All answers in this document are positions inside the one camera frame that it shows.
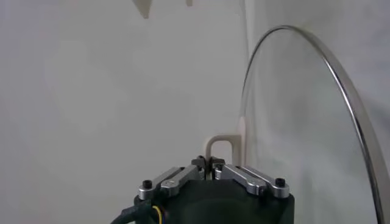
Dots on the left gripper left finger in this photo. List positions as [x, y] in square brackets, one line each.
[179, 178]

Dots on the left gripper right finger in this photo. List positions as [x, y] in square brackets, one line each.
[243, 176]

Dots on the round glass pot lid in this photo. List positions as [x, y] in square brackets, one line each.
[304, 121]

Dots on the stainless steel steamer basket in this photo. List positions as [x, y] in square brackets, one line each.
[143, 7]

